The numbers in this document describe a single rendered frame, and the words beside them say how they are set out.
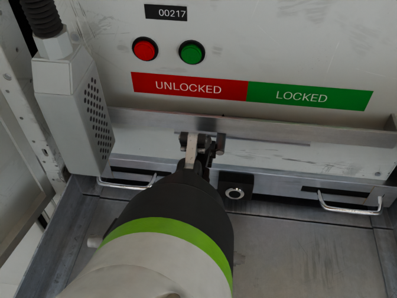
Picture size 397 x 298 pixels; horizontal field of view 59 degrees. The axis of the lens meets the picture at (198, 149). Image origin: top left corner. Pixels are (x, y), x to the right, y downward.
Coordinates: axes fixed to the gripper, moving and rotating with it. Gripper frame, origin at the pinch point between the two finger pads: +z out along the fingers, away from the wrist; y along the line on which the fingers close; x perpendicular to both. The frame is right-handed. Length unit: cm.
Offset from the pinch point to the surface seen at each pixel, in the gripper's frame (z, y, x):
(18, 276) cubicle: 31, 53, -52
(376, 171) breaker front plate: 10.3, 3.8, 27.2
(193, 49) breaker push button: -0.7, -13.3, -2.0
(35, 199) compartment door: 10.0, 15.9, -31.1
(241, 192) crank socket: 9.0, 9.5, 6.2
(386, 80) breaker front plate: 1.6, -11.3, 22.1
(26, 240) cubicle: 19, 32, -40
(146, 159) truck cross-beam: 10.6, 6.0, -10.5
